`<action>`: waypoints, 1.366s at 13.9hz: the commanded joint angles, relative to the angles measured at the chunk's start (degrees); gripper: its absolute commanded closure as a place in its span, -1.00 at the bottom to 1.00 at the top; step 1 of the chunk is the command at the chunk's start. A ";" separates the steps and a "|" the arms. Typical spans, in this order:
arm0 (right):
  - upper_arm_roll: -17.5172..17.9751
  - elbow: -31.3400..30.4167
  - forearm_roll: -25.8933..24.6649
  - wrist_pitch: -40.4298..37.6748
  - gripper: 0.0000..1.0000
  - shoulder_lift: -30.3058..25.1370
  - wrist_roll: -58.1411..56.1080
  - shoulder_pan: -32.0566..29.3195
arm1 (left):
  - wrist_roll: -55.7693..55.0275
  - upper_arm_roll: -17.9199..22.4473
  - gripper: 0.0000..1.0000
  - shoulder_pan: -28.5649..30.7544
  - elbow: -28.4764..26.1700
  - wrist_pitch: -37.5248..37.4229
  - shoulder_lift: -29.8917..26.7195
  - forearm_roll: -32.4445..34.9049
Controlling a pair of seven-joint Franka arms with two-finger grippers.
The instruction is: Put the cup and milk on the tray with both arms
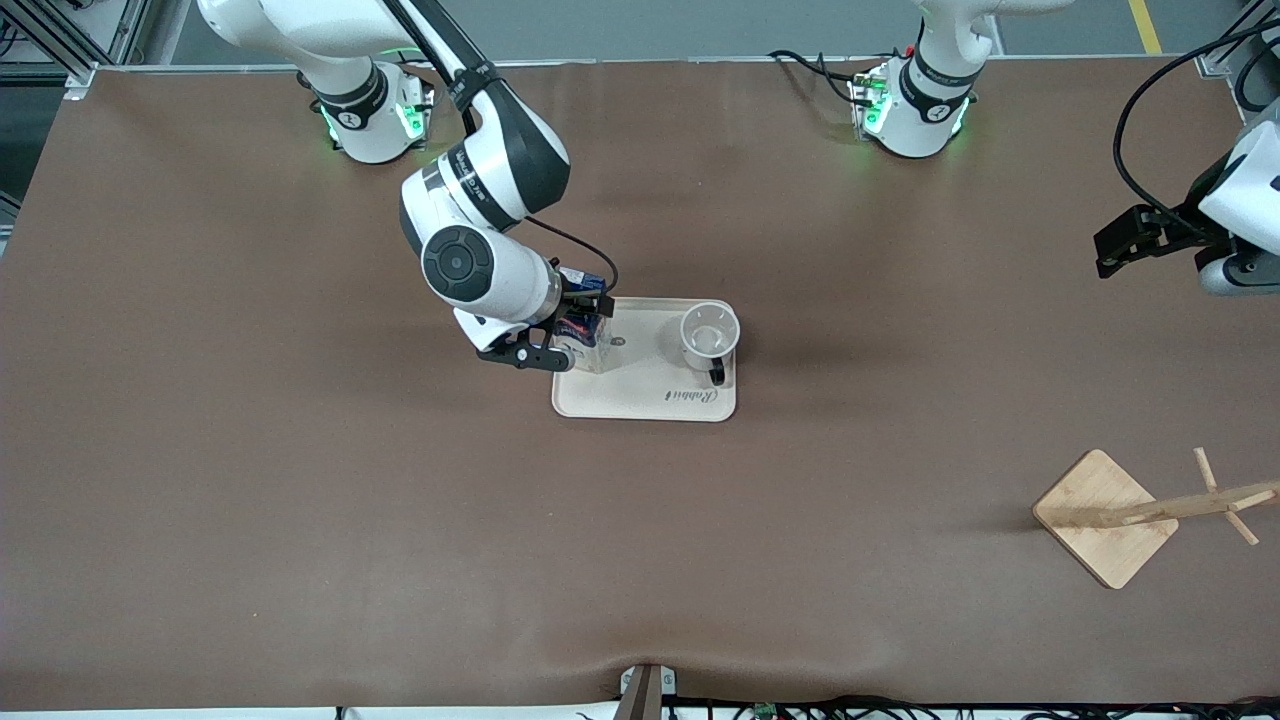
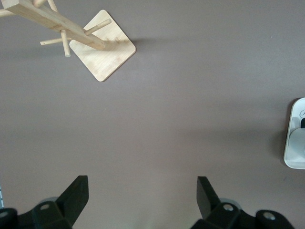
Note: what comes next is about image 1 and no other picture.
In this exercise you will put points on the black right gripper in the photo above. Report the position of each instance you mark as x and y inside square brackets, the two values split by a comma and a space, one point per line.
[579, 297]

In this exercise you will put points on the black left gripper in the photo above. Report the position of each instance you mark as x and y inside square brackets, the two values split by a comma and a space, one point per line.
[1176, 227]

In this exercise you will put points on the blue milk carton green cap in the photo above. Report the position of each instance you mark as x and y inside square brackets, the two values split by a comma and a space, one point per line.
[585, 355]

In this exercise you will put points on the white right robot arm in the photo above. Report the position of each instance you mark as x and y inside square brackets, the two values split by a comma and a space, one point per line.
[490, 280]

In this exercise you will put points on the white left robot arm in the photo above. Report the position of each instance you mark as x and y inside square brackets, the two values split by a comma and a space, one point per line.
[1250, 190]

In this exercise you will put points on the cream rabbit print tray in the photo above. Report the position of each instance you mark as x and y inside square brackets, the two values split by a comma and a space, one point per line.
[650, 385]

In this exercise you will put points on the bamboo mug tree stand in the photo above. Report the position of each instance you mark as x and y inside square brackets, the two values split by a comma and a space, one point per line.
[1100, 520]

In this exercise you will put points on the small green circuit board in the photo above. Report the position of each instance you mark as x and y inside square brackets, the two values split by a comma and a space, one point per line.
[765, 711]

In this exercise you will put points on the table edge metal bracket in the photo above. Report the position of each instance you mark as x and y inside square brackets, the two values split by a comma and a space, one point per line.
[645, 695]

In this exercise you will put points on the aluminium frame profile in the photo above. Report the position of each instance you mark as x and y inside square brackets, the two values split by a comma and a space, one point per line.
[100, 30]

